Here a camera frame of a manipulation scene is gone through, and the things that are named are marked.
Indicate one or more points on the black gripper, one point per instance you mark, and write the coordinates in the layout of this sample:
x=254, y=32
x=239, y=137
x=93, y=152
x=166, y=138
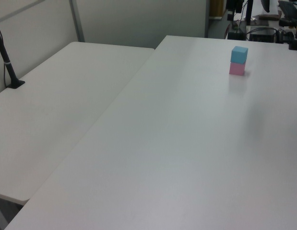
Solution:
x=235, y=1

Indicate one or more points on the blue cube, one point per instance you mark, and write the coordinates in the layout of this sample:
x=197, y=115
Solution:
x=239, y=55

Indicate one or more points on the pink cube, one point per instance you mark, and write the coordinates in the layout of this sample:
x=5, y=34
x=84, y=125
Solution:
x=237, y=69

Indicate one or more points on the black monitor stand pole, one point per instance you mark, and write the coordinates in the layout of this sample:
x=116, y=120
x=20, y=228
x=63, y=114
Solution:
x=249, y=21

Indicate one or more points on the brown wooden board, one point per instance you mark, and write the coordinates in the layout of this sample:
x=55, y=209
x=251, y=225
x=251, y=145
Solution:
x=216, y=7

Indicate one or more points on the brown desk board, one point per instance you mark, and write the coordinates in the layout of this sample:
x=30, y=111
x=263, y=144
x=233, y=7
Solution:
x=270, y=16

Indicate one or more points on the black electronics box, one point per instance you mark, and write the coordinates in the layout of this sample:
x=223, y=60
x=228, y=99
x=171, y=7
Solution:
x=263, y=37

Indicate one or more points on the small black desk object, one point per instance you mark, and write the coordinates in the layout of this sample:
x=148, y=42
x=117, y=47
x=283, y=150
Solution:
x=286, y=23

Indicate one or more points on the dark keyboard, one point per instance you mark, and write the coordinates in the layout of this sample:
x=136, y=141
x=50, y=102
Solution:
x=288, y=8

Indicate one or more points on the grey metal partition post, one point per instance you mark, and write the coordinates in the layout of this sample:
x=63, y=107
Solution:
x=77, y=24
x=207, y=19

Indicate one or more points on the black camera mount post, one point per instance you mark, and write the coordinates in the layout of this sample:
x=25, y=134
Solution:
x=294, y=45

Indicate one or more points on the black camera pole with base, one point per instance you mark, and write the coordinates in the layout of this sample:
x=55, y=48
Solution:
x=11, y=72

